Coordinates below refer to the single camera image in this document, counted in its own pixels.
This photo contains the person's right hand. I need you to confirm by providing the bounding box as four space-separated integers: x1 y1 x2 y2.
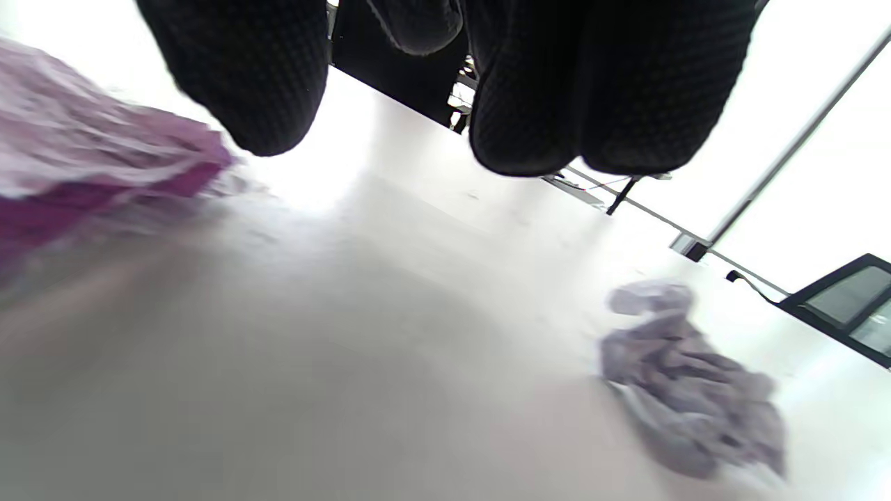
136 0 759 176

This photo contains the white paper invoice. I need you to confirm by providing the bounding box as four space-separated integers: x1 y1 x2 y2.
600 280 787 481

